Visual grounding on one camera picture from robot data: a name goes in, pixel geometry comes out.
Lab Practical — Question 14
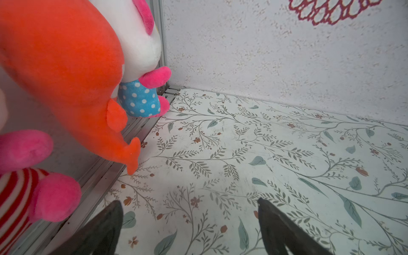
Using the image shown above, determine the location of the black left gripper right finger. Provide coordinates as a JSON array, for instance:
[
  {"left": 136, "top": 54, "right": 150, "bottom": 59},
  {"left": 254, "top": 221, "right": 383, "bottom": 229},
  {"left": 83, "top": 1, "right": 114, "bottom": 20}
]
[{"left": 258, "top": 198, "right": 331, "bottom": 255}]

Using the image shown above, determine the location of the orange plush toy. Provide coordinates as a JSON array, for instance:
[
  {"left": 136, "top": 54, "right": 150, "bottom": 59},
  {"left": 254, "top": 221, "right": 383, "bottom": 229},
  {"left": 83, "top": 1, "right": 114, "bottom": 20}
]
[{"left": 1, "top": 1, "right": 141, "bottom": 175}]

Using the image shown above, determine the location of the white plush red striped outfit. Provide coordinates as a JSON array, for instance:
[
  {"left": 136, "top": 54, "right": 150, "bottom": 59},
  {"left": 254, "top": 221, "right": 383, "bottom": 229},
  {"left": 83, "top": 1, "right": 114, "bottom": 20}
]
[{"left": 0, "top": 89, "right": 82, "bottom": 255}]

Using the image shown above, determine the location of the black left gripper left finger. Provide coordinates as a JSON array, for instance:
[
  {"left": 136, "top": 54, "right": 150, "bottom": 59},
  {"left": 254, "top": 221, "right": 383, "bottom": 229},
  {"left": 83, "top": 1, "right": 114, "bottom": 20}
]
[{"left": 51, "top": 200, "right": 123, "bottom": 255}]

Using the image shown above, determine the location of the white plush blue polka-dot outfit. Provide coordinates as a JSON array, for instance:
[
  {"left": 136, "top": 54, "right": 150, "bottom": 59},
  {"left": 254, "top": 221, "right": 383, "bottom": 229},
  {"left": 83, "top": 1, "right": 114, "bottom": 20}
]
[{"left": 92, "top": 0, "right": 172, "bottom": 118}]

